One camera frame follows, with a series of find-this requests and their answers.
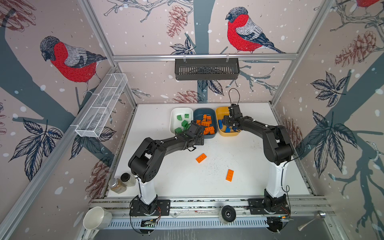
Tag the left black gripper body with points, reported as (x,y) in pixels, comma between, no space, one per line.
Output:
(199,140)

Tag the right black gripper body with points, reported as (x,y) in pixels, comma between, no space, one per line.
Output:
(229,120)

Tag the green lego brick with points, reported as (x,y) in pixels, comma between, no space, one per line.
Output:
(184,123)

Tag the yellow plastic bin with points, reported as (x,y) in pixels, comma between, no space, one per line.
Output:
(225,131)

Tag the orange lego brick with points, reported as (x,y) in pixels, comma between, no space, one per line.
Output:
(209,131)
(201,158)

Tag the dark teal plastic bin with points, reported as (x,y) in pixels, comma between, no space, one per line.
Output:
(206,117)

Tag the white plastic bin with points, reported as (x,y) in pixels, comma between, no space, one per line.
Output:
(178,115)

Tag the orange lego brick lone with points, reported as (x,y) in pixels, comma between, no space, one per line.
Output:
(229,176)

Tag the green lego brick lone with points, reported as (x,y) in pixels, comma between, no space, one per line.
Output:
(178,130)

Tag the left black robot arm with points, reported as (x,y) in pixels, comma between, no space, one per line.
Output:
(147,159)

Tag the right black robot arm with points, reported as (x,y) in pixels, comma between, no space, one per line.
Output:
(278,150)

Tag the orange lego brick tilted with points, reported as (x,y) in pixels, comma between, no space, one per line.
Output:
(201,158)

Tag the black round knob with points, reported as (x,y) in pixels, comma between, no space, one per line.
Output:
(227,214)

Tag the glass spice jar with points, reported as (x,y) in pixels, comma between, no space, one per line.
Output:
(121,184)

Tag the white ceramic mug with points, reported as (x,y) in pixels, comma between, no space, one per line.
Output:
(97,218)

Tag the black wire wall basket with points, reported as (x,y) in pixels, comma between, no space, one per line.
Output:
(206,69)

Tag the white mesh wall shelf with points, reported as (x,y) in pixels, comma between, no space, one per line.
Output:
(99,112)

